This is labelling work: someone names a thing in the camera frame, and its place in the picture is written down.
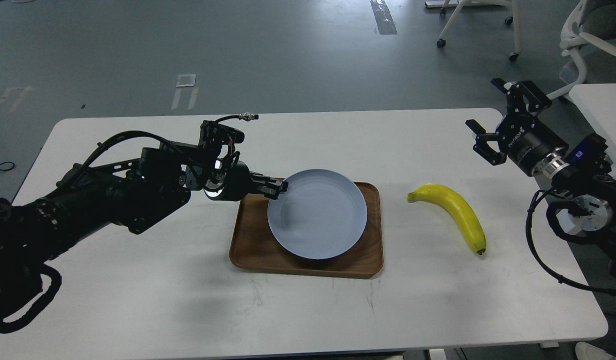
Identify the white office chair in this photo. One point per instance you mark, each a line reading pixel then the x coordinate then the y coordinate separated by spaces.
pixel 591 23

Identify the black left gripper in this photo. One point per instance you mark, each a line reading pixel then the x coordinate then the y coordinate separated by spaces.
pixel 239 181

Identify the white rolling stand base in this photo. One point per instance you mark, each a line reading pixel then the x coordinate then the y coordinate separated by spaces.
pixel 453 11

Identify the light blue plate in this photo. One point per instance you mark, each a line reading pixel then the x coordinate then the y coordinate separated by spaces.
pixel 322 214

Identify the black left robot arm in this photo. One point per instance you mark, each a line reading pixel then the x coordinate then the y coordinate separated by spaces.
pixel 134 179

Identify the yellow banana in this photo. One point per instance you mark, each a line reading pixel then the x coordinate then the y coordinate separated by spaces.
pixel 458 208

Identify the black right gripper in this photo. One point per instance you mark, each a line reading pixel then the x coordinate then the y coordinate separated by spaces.
pixel 520 135

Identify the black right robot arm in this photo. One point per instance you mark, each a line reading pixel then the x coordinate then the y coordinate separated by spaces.
pixel 583 209

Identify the white side table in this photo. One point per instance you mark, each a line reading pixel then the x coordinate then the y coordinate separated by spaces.
pixel 597 102

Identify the brown wooden tray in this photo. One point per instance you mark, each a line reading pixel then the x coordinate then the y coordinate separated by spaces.
pixel 254 247

